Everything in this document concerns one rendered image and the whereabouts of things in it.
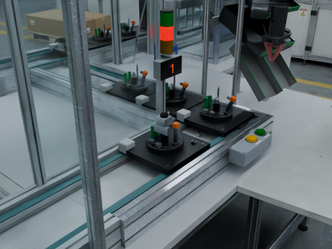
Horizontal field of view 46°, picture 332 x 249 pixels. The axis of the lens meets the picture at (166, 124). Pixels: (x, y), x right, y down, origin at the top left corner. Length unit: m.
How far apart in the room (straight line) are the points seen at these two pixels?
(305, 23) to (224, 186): 4.46
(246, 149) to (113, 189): 0.50
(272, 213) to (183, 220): 1.53
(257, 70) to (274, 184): 0.63
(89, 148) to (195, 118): 0.84
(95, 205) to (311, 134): 1.17
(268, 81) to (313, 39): 3.84
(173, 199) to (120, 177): 0.21
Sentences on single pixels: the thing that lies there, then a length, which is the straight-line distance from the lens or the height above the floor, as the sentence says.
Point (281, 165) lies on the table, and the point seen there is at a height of 0.86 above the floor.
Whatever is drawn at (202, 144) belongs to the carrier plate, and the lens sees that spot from 1.44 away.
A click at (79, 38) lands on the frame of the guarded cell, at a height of 1.49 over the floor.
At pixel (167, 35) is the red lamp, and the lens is 1.45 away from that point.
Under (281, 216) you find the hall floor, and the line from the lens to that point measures 2.73.
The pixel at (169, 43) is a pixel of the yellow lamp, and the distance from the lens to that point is 1.46.
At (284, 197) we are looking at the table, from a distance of 1.41.
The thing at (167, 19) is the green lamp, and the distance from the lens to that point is 1.44.
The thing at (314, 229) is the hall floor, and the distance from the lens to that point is 2.69.
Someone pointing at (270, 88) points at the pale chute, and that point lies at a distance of 1.88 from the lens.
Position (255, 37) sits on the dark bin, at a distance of 1.85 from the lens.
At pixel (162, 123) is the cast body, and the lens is 1.36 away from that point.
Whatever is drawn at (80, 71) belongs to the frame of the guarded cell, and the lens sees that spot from 0.79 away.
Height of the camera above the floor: 1.68
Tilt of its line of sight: 27 degrees down
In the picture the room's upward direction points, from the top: straight up
